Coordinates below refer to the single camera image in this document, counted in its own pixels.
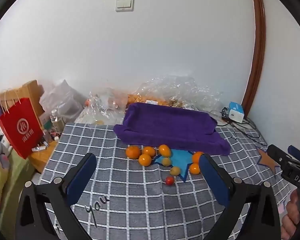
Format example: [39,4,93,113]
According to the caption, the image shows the grey checked blanket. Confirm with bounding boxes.
[40,122,298,240]

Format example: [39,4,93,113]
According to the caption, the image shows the large crinkled clear plastic bag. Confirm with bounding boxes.
[135,74,224,113]

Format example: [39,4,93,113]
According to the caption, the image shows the red paper bag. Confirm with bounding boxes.
[0,89,44,159]

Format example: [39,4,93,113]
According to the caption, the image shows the oval mandarin orange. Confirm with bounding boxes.
[158,144,171,158]

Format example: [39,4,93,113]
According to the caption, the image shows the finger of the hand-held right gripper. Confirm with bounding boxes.
[267,144,293,167]
[287,145,300,167]

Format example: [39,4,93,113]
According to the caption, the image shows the black cables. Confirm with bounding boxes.
[220,107,268,147]

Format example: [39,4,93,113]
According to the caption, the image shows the grey plastic bag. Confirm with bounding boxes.
[39,79,84,120]

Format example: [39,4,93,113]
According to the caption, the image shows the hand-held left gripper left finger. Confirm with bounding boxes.
[14,152,97,240]

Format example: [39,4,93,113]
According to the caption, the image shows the wooden side table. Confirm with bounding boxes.
[30,140,59,174]

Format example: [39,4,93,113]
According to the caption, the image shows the pile of bagged tangerines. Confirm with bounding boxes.
[127,94,184,107]

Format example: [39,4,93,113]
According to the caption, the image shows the purple towel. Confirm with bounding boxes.
[113,102,231,156]

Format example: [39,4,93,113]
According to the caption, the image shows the white light switch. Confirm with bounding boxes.
[115,0,135,12]

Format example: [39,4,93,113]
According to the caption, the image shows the person's right hand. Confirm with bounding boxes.
[281,189,300,240]

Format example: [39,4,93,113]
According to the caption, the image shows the green bed sheet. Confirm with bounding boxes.
[0,150,38,230]

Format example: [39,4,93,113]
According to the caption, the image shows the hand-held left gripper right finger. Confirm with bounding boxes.
[199,153,282,240]

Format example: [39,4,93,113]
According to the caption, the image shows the brown wooden door frame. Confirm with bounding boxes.
[241,0,266,118]

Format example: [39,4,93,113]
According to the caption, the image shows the white and blue box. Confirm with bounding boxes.
[228,102,245,123]

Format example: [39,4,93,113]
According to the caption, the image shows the clear plastic bottle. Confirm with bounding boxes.
[50,109,65,133]

